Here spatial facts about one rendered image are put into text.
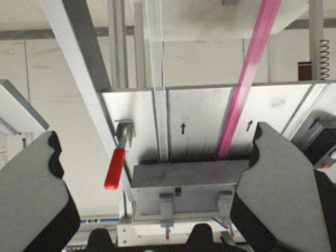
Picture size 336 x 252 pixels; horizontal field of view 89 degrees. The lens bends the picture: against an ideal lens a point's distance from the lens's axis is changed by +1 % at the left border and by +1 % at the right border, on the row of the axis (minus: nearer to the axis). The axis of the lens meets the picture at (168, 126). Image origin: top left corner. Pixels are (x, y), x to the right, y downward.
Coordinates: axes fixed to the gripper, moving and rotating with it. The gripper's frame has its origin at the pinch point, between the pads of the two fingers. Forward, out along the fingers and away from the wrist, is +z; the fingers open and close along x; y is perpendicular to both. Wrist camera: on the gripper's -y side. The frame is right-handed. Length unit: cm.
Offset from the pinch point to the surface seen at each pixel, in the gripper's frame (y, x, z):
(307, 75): 11, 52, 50
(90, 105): 3.1, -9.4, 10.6
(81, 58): -3.1, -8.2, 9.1
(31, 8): -23, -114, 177
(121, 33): -4.4, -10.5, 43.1
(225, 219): 23.4, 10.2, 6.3
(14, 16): -18, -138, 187
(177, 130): 9.2, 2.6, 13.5
